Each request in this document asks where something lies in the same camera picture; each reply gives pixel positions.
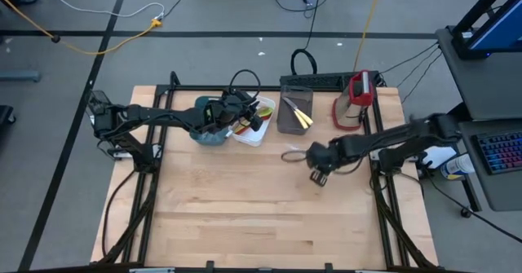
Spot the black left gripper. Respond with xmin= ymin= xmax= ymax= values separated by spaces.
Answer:
xmin=201 ymin=95 xmax=252 ymax=136

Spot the red silicone spoon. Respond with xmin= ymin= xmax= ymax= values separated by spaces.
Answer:
xmin=234 ymin=116 xmax=272 ymax=136

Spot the teal plastic bin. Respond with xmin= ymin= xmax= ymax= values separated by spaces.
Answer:
xmin=189 ymin=95 xmax=232 ymax=147

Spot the white plastic bin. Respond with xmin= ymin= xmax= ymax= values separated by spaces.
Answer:
xmin=230 ymin=93 xmax=277 ymax=148

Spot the grey plastic bin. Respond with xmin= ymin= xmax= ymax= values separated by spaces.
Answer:
xmin=276 ymin=85 xmax=315 ymax=137

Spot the white card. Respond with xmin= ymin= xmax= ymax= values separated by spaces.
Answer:
xmin=422 ymin=148 xmax=458 ymax=170

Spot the grey side desk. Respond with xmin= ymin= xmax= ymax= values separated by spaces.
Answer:
xmin=434 ymin=27 xmax=522 ymax=122

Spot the backlit computer keyboard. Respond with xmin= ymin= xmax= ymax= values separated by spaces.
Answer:
xmin=472 ymin=130 xmax=522 ymax=176

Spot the grey keyboard desk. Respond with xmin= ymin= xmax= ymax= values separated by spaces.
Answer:
xmin=456 ymin=120 xmax=522 ymax=213

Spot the grey furniture foot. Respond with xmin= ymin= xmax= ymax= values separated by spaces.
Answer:
xmin=0 ymin=69 xmax=42 ymax=83

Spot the black monitor stand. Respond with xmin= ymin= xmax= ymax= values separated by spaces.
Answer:
xmin=448 ymin=0 xmax=517 ymax=61

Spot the black caster foot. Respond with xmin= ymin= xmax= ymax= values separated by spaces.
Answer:
xmin=0 ymin=104 xmax=17 ymax=127

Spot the computer monitor blue screen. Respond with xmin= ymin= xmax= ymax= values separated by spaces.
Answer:
xmin=467 ymin=0 xmax=522 ymax=56

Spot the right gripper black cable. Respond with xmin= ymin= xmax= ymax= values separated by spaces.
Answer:
xmin=281 ymin=149 xmax=310 ymax=165

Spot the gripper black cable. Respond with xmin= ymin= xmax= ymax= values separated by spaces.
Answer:
xmin=227 ymin=68 xmax=263 ymax=102
xmin=281 ymin=149 xmax=310 ymax=165

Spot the black metal table frame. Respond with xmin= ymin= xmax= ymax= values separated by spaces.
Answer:
xmin=97 ymin=71 xmax=444 ymax=273

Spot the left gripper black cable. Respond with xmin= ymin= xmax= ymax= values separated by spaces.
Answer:
xmin=227 ymin=68 xmax=263 ymax=102

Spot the steel box grater red handle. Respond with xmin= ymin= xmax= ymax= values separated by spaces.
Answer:
xmin=330 ymin=69 xmax=374 ymax=132

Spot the black coiled hanging cable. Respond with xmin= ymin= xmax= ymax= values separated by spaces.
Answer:
xmin=290 ymin=0 xmax=326 ymax=77

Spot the yellow floor cable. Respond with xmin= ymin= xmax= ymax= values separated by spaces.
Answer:
xmin=0 ymin=0 xmax=163 ymax=57

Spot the thin black desk cable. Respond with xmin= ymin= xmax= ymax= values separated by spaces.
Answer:
xmin=400 ymin=51 xmax=445 ymax=103
xmin=380 ymin=42 xmax=440 ymax=75

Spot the yellow hanging cable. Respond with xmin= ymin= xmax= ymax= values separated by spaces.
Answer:
xmin=352 ymin=0 xmax=387 ymax=73

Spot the black base cable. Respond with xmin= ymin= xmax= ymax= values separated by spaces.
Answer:
xmin=100 ymin=169 xmax=138 ymax=258

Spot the white floor cable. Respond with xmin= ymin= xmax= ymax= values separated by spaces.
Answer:
xmin=38 ymin=0 xmax=166 ymax=20

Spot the black floor cable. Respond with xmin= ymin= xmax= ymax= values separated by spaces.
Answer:
xmin=423 ymin=170 xmax=522 ymax=245

